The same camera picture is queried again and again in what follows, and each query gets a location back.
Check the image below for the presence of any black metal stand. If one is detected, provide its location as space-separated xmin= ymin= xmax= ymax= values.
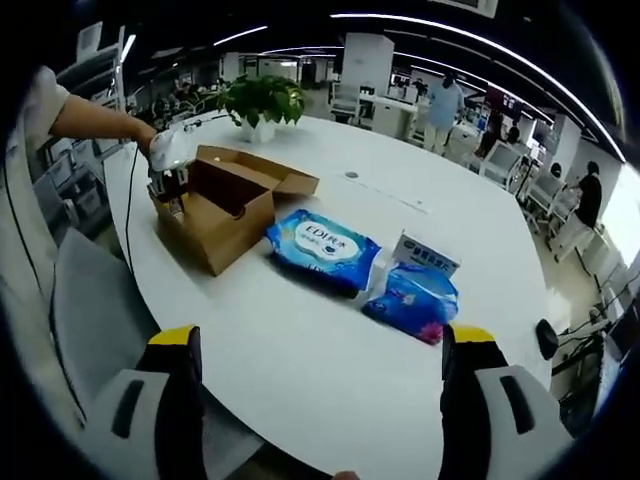
xmin=549 ymin=309 xmax=622 ymax=437

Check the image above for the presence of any white mesh office chair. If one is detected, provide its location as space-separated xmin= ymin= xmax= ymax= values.
xmin=329 ymin=82 xmax=362 ymax=122
xmin=477 ymin=142 xmax=524 ymax=182
xmin=524 ymin=169 xmax=572 ymax=237

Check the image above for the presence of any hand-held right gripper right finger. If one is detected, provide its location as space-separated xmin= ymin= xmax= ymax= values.
xmin=439 ymin=322 xmax=574 ymax=480

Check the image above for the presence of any brown cardboard shoe box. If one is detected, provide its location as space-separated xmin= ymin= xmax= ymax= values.
xmin=152 ymin=144 xmax=321 ymax=278

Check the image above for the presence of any grey metal shelf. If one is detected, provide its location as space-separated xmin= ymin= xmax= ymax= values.
xmin=29 ymin=22 xmax=139 ymax=237

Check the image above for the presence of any white table socket strip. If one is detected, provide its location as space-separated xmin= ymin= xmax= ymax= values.
xmin=342 ymin=169 xmax=432 ymax=214

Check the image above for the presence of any white medicine box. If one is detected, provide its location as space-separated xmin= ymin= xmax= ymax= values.
xmin=392 ymin=229 xmax=463 ymax=277

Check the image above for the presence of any white office desk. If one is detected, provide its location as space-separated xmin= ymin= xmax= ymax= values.
xmin=372 ymin=94 xmax=419 ymax=139

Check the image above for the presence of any short ceiling light strip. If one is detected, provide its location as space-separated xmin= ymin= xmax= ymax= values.
xmin=207 ymin=24 xmax=269 ymax=49

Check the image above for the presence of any blue soft tissue packet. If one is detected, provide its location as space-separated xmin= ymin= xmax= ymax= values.
xmin=360 ymin=262 xmax=461 ymax=347

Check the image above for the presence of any blue wet wipes pack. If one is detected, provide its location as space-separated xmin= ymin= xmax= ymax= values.
xmin=264 ymin=208 xmax=384 ymax=297

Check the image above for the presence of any long ceiling light strip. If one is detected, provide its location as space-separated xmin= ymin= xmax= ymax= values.
xmin=329 ymin=12 xmax=627 ymax=162

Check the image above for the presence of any green potted plant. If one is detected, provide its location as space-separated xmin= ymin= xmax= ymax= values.
xmin=217 ymin=74 xmax=307 ymax=144

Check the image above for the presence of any grey office chair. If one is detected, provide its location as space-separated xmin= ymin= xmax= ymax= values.
xmin=49 ymin=227 xmax=167 ymax=432

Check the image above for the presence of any ceiling air conditioner vent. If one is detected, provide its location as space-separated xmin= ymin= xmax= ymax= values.
xmin=427 ymin=0 xmax=502 ymax=19

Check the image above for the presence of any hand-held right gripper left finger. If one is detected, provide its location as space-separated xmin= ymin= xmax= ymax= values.
xmin=74 ymin=324 xmax=206 ymax=480

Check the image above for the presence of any small grey desk tool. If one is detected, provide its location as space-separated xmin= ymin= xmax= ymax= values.
xmin=172 ymin=117 xmax=222 ymax=134

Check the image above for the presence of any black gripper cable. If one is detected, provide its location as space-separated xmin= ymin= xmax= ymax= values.
xmin=122 ymin=142 xmax=142 ymax=274

